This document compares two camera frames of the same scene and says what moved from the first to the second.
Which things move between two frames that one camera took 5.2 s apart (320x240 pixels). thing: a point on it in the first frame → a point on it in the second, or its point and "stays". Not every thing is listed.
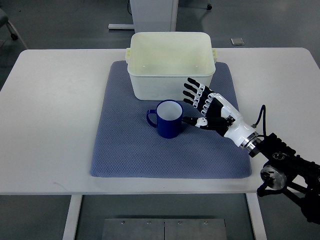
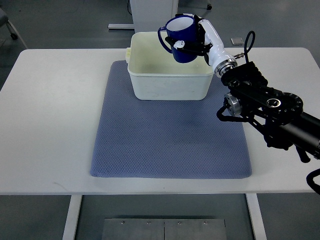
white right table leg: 256,216 stays
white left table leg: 69,231 stays
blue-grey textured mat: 126,145 stays
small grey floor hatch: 237,41 stays
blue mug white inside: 169,114 → 180,28
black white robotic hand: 221,115 → 208,44
